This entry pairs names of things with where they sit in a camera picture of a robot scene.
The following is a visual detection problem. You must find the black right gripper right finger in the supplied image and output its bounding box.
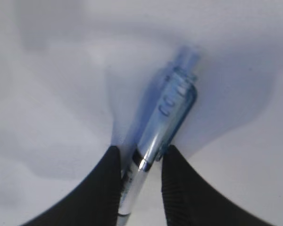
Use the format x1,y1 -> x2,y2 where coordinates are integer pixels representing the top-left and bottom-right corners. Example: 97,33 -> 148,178
161,145 -> 269,226

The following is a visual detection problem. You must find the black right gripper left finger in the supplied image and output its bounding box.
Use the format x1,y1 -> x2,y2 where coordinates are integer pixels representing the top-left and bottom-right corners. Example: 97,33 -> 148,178
25,145 -> 121,226

